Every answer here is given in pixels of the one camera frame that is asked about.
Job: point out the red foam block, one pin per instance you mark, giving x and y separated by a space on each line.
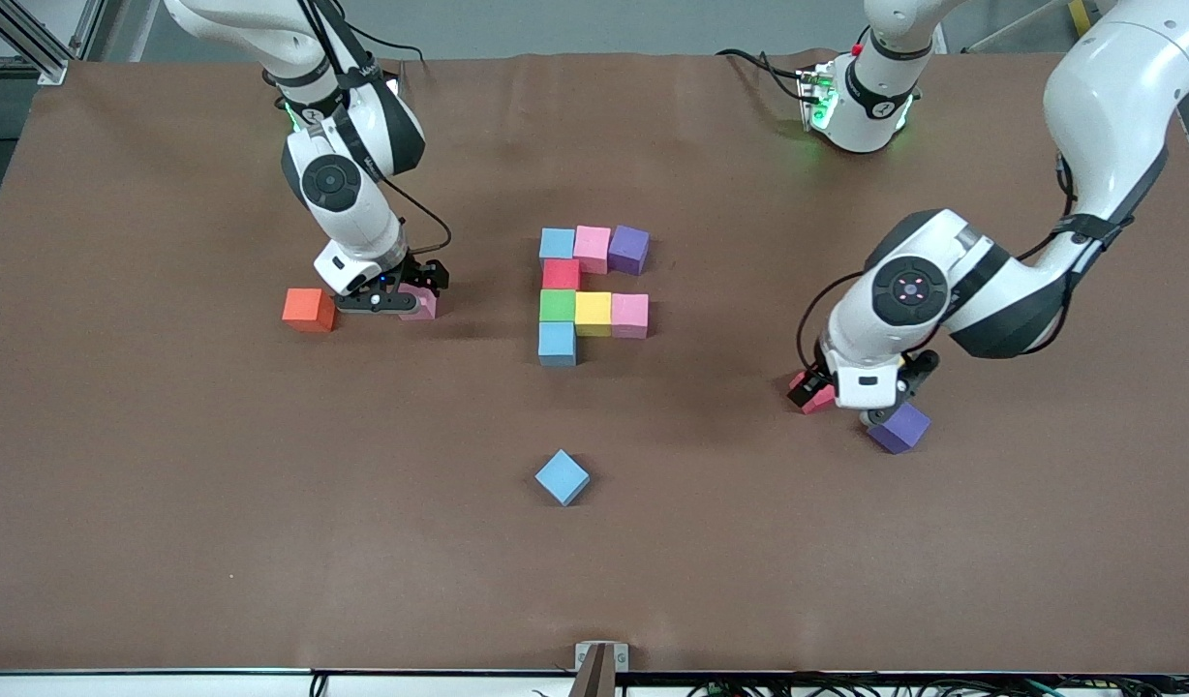
820 400
561 274

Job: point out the pink foam block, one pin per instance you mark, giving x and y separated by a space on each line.
629 315
592 249
425 305

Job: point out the purple foam block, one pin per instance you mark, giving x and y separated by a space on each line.
628 250
901 429

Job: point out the blue foam block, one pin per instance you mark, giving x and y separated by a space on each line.
561 474
557 344
557 244

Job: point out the green foam block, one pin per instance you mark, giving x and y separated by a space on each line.
557 306

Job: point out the yellow foam block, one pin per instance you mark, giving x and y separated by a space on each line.
593 312

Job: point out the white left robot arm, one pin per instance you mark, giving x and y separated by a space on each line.
1108 97

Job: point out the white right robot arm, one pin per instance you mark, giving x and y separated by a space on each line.
348 208

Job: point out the orange foam block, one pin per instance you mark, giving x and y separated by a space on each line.
307 308

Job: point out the brown table cover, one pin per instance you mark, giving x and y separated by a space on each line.
265 542

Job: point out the metal table edge bracket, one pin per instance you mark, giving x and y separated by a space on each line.
585 656

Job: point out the aluminium frame post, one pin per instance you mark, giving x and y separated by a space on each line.
50 70

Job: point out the white table edge rail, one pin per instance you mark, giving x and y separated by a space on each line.
168 685

